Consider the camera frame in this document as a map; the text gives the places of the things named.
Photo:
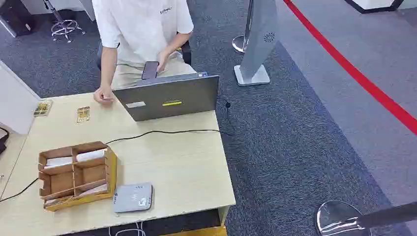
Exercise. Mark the person's left hand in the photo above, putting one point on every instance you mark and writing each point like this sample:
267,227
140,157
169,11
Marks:
163,61

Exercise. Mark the chrome stool base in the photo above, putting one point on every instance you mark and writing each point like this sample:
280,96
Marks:
65,27

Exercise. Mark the dark stanchion post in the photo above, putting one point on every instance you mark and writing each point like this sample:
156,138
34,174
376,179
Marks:
387,215

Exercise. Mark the red floor tape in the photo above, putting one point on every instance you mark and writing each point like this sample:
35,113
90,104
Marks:
355,73

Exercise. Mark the white partition panel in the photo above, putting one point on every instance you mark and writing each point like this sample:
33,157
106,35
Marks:
16,101

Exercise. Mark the grey laptop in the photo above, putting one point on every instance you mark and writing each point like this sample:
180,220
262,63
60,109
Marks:
167,97

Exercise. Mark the card in box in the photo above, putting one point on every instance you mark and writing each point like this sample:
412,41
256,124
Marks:
92,190

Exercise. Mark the white card stack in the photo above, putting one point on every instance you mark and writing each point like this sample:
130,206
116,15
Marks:
59,161
91,155

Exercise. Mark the yellow printed card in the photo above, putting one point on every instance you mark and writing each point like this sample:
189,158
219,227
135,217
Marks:
43,108
83,114

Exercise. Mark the chrome stanchion post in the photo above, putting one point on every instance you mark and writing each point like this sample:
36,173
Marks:
246,29

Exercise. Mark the black smartphone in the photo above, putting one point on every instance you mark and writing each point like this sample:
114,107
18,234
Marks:
150,70

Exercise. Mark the person's right hand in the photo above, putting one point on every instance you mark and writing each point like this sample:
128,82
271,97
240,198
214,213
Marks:
103,95

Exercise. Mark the person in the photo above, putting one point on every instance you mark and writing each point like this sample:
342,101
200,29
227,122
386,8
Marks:
140,35

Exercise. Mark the chrome stanchion base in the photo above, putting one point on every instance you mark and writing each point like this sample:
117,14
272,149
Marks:
338,220

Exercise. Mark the person's hand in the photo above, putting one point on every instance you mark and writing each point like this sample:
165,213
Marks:
103,95
163,61

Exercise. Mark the wooden card box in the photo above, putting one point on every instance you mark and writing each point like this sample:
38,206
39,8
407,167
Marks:
76,176

